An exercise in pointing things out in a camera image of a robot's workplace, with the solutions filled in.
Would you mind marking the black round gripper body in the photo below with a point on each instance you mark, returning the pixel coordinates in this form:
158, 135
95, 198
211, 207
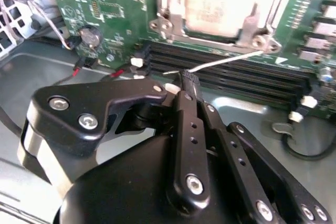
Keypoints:
118, 195

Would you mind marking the silver CPU with green edge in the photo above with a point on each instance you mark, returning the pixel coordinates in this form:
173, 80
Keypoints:
218, 3

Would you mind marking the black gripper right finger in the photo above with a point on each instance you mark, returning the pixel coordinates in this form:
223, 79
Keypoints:
237, 155

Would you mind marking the metal socket cover frame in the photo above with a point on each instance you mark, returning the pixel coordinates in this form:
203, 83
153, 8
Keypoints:
177, 24

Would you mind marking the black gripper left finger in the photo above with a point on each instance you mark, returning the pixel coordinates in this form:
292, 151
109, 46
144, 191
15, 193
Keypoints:
73, 113

